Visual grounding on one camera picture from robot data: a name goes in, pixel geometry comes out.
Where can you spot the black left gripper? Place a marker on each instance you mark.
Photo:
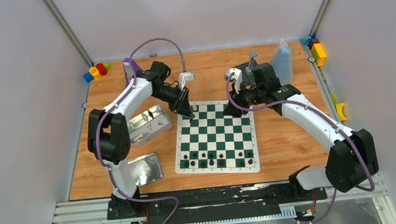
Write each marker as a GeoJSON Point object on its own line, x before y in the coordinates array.
{"type": "Point", "coordinates": [180, 99]}

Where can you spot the purple metronome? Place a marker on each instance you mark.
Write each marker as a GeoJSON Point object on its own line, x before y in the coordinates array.
{"type": "Point", "coordinates": [130, 69]}

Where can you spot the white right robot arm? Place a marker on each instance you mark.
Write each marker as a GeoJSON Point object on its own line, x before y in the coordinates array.
{"type": "Point", "coordinates": [352, 157]}

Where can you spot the silver tin box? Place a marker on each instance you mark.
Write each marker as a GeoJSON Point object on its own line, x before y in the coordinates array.
{"type": "Point", "coordinates": [148, 125]}

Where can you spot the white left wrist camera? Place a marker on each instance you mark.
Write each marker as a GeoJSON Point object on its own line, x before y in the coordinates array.
{"type": "Point", "coordinates": [184, 78]}

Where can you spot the yellow red blue duplo bricks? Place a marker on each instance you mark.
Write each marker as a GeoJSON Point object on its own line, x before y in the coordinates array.
{"type": "Point", "coordinates": [316, 49]}

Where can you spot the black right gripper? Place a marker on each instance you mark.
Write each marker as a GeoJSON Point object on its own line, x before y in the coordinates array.
{"type": "Point", "coordinates": [231, 110]}

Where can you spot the grey lego baseplate with tower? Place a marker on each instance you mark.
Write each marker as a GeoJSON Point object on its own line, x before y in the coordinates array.
{"type": "Point", "coordinates": [246, 68]}

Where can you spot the yellow curved block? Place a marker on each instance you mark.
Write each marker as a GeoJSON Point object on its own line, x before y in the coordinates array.
{"type": "Point", "coordinates": [340, 111]}

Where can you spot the colourful toy block stack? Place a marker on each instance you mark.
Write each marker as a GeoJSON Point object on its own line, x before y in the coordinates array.
{"type": "Point", "coordinates": [97, 71]}

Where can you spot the silver tin lid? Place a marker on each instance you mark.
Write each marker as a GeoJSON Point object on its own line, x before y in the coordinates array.
{"type": "Point", "coordinates": [146, 169]}

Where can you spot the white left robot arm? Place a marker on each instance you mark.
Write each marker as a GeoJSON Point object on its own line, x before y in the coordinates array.
{"type": "Point", "coordinates": [108, 132]}

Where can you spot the green white chess board mat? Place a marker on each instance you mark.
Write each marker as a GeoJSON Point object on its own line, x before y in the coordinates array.
{"type": "Point", "coordinates": [212, 142]}

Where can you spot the blue plastic bag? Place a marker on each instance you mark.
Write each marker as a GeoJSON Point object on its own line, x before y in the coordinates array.
{"type": "Point", "coordinates": [282, 62]}

